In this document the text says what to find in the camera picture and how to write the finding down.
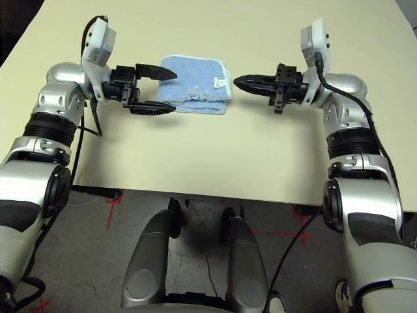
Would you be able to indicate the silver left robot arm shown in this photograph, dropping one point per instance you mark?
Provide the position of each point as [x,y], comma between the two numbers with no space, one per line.
[62,94]

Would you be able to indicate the light blue towel white trim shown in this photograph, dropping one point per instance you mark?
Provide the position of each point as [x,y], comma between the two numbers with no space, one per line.
[195,78]

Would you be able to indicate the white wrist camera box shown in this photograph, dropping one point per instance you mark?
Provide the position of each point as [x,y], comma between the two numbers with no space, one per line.
[317,36]
[99,39]

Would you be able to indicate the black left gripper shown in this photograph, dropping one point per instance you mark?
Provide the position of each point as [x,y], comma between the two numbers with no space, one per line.
[122,84]

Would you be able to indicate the robot waist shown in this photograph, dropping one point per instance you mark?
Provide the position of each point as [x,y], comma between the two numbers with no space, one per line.
[202,304]

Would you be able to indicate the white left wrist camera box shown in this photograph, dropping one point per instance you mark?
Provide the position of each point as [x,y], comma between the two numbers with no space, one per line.
[99,39]

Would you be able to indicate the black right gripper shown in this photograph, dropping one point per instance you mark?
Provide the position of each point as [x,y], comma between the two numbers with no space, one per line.
[290,84]

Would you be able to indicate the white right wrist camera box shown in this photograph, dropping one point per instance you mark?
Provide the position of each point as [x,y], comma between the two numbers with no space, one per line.
[317,36]

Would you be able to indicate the white sneaker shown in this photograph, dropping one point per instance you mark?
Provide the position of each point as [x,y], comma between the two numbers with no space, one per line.
[344,295]

